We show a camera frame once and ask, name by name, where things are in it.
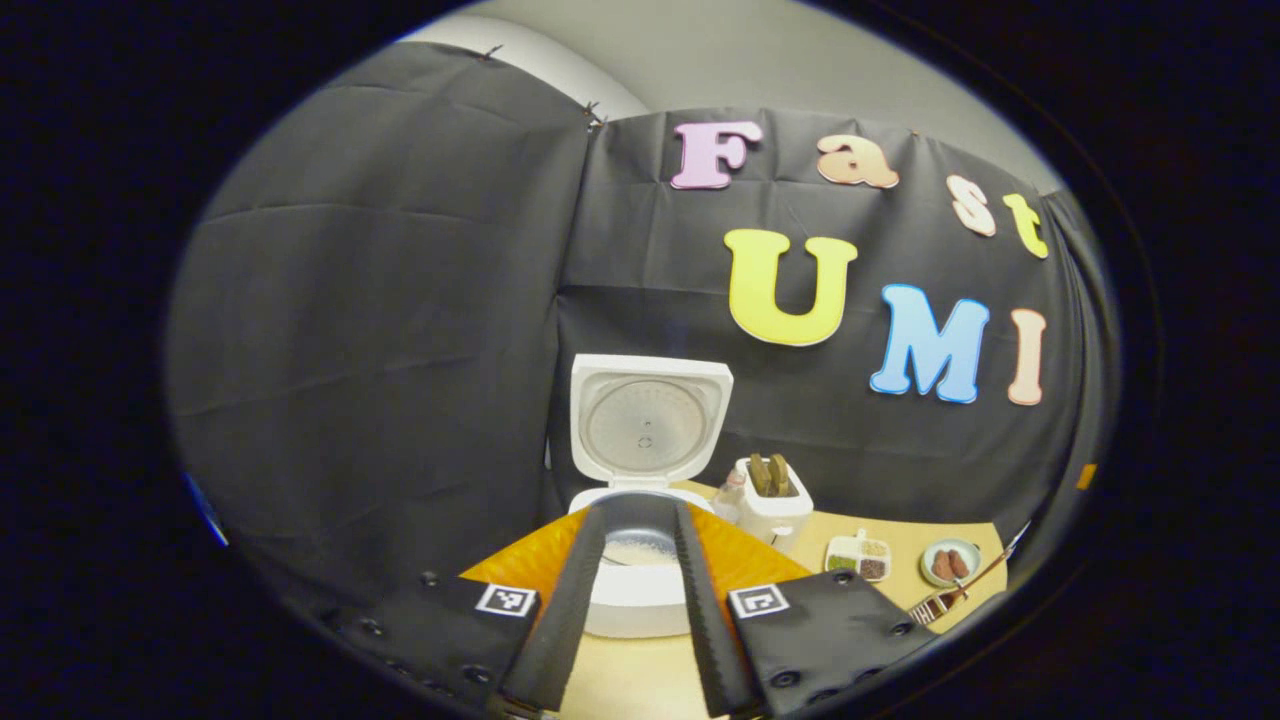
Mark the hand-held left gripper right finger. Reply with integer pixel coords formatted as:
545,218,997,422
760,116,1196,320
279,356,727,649
672,502,939,719

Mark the pale green plate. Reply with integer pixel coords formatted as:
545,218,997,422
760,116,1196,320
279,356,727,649
920,539,983,588

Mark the metal wire chopstick holder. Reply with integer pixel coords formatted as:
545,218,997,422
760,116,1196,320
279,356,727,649
908,590,966,627

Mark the clear water bottle red label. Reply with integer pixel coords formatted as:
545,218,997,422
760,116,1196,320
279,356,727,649
712,468,749,526

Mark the white toaster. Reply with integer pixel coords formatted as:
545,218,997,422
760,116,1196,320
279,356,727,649
733,455,814,551

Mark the white rice cooker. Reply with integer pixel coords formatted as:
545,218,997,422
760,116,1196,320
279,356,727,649
567,353,734,639

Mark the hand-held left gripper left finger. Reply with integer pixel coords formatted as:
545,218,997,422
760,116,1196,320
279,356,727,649
290,503,609,716

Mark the white divided dish of beans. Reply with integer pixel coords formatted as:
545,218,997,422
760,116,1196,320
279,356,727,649
825,530,892,583

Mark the brown wooden spoon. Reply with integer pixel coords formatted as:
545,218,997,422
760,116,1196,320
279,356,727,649
938,548,1011,613

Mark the black backdrop cloth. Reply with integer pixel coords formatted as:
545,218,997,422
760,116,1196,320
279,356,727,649
165,40,1121,641

